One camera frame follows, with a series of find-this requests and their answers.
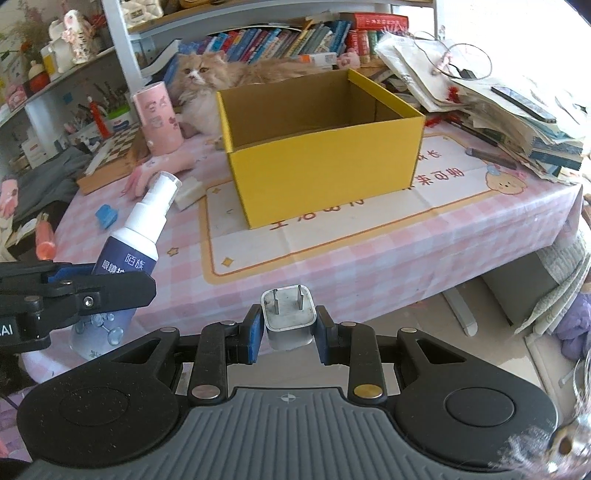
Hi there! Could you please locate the pale pink glove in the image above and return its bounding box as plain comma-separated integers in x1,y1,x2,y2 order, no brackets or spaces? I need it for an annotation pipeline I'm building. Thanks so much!
124,145,193,200

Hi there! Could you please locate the row of books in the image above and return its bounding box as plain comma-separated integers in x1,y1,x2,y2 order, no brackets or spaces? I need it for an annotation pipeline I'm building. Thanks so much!
182,18,376,66

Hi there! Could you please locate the white pen holder with pens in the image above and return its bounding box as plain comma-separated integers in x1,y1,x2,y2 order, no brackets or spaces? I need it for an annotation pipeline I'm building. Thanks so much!
64,83,126,145

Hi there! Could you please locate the white spray bottle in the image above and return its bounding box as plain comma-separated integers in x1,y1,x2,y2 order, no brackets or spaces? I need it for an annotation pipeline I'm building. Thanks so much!
69,171,184,361

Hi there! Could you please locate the red tassel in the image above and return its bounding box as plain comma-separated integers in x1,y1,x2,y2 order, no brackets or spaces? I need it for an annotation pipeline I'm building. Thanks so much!
88,96,112,140

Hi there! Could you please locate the blue clip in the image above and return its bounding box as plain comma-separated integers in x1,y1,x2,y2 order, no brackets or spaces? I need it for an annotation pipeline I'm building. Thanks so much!
95,204,120,230

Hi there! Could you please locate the thick red book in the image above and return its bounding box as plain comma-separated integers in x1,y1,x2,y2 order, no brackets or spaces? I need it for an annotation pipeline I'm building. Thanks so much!
352,13,411,34

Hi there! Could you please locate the yellow cardboard box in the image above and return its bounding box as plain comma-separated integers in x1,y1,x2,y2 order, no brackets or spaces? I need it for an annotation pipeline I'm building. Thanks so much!
216,68,426,230

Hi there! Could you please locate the grey cloth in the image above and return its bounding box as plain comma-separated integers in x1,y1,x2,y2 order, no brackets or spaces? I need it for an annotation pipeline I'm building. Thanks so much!
14,145,93,223

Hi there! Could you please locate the stack of papers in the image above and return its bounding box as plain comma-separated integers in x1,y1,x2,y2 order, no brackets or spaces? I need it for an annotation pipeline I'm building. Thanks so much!
374,31,585,186

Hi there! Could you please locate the purple plush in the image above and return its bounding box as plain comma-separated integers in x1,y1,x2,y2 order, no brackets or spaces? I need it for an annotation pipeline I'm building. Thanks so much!
554,298,591,361

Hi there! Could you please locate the black pen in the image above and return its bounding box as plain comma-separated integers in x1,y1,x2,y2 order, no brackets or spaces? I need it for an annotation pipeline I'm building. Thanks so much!
445,119,500,148

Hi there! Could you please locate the orange and white cat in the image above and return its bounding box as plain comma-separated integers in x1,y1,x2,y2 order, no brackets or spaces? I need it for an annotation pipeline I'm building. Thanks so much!
168,52,324,137

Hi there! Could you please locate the white rectangular block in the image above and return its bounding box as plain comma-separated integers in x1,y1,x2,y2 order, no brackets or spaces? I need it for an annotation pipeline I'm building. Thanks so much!
174,178,204,211

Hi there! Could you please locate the white shelf unit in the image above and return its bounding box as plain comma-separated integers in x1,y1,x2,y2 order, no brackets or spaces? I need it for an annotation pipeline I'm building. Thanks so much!
0,0,439,177

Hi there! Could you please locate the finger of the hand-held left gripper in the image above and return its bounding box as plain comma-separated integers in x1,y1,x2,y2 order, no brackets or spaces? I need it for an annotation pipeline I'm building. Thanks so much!
39,271,157,330
0,260,100,296

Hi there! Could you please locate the white charger plug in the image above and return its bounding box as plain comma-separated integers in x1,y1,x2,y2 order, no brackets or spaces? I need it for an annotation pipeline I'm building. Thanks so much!
261,285,320,352

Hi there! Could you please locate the white box with red label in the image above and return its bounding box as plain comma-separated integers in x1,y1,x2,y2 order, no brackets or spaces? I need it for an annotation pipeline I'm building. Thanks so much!
21,136,52,169

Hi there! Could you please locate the white jar with green lid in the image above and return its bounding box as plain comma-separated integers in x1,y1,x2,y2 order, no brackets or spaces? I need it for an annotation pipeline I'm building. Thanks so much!
107,105,135,135

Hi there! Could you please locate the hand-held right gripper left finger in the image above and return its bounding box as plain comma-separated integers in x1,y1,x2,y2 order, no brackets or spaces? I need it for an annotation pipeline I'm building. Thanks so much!
111,304,265,401

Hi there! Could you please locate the thick book with dark cover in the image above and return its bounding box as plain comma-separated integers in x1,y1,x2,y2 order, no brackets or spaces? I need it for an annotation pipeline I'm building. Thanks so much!
139,39,184,79

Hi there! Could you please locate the red and white bottle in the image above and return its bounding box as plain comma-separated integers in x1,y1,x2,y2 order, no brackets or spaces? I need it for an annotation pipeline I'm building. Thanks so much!
23,60,49,93

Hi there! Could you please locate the white figurine with pink bow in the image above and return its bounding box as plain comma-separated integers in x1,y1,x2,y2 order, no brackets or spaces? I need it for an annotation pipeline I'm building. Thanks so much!
48,10,96,66

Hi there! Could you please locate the wooden chessboard box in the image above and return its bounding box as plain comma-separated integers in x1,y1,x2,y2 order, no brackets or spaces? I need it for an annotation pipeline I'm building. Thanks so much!
76,124,149,195

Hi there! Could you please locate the pink checkered desktop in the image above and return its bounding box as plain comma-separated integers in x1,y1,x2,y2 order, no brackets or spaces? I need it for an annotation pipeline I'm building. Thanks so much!
41,117,584,371

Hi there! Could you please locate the fluffy grey charm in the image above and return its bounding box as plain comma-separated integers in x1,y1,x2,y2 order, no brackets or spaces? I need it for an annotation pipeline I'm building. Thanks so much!
496,351,591,478

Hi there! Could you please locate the pink cylinder with stickers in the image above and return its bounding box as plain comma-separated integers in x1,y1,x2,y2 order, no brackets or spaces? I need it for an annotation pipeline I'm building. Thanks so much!
133,80,184,158

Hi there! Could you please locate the pink glove with brown print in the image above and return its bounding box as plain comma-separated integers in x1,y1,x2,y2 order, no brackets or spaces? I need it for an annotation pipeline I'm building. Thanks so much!
0,178,22,218

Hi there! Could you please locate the black cable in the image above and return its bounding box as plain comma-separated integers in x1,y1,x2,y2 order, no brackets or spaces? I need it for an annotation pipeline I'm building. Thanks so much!
413,31,493,80

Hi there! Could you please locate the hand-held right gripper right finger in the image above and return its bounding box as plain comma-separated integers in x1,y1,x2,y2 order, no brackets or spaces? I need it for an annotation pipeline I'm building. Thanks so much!
314,306,468,401

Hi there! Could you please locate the grey pen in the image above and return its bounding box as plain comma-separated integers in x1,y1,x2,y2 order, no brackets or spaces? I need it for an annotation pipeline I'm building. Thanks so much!
465,148,518,171

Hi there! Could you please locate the orange bottle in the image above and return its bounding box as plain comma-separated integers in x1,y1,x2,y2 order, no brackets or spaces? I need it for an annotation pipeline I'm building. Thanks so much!
36,212,57,260

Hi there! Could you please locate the grey knitted blanket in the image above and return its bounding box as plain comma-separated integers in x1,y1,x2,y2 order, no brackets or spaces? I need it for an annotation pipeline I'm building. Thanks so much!
515,231,591,335

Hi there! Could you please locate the white desk leg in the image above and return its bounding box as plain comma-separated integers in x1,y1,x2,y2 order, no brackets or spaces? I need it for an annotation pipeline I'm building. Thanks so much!
442,286,479,337

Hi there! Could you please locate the white printed garment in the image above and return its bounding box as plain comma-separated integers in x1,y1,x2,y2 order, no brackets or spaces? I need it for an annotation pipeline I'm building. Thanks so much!
0,217,43,264

